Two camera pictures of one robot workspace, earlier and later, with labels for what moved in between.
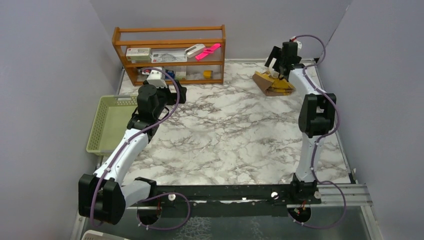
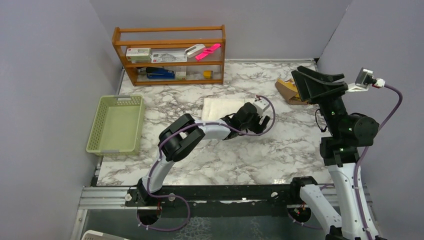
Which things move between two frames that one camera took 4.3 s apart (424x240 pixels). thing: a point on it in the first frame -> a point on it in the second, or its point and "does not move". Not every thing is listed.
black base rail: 233,201 does not move
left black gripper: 173,97 -> 257,127
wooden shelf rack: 196,55 does not move
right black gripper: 275,54 -> 311,88
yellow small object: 208,74 does not move
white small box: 181,72 does not move
